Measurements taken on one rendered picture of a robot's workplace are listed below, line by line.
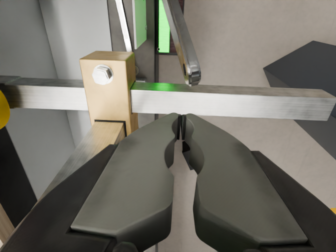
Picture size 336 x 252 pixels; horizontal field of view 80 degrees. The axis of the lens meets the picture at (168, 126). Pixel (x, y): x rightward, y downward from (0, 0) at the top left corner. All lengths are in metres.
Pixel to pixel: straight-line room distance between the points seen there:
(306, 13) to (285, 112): 0.98
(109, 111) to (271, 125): 1.20
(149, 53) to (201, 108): 0.18
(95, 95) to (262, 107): 0.19
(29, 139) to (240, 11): 0.98
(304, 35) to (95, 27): 1.00
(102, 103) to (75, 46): 0.28
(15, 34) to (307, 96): 0.45
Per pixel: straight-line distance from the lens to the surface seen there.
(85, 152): 0.21
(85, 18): 0.50
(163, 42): 0.38
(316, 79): 0.94
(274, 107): 0.27
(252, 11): 1.13
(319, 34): 1.28
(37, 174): 0.51
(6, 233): 0.47
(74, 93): 0.27
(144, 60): 0.39
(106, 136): 0.23
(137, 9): 0.30
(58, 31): 0.52
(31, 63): 0.48
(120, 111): 0.24
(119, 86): 0.23
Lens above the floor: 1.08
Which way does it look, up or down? 60 degrees down
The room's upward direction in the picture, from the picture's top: 176 degrees counter-clockwise
